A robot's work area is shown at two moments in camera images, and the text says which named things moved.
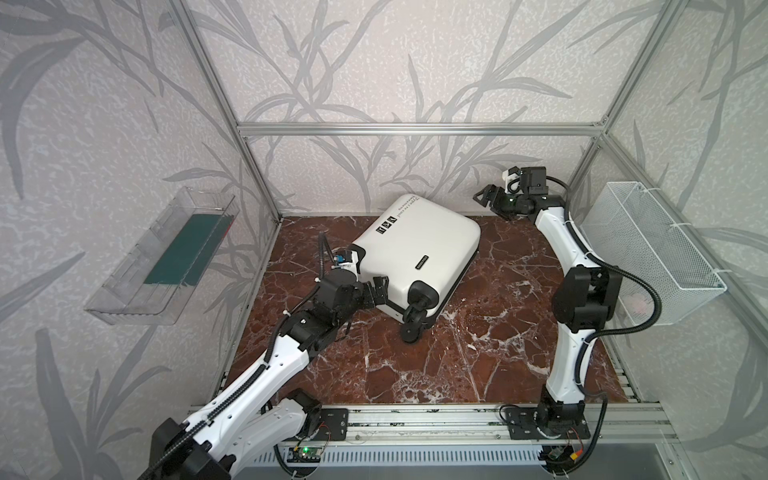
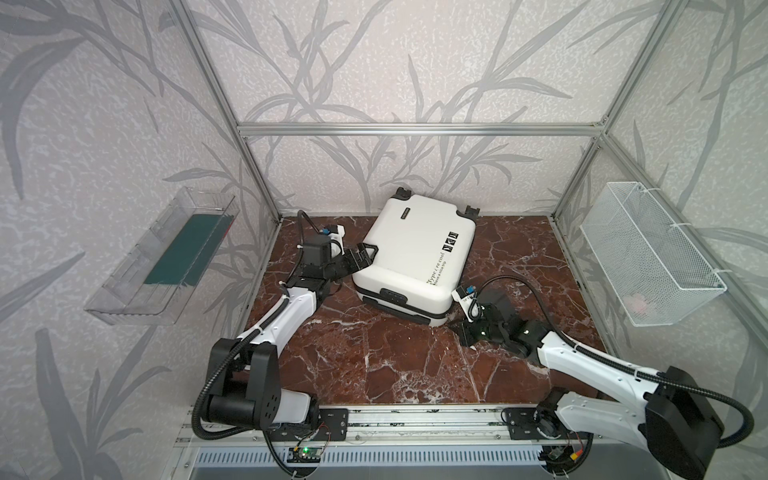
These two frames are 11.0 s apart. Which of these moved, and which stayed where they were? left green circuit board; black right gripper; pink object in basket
Moved: black right gripper
Stayed: pink object in basket; left green circuit board
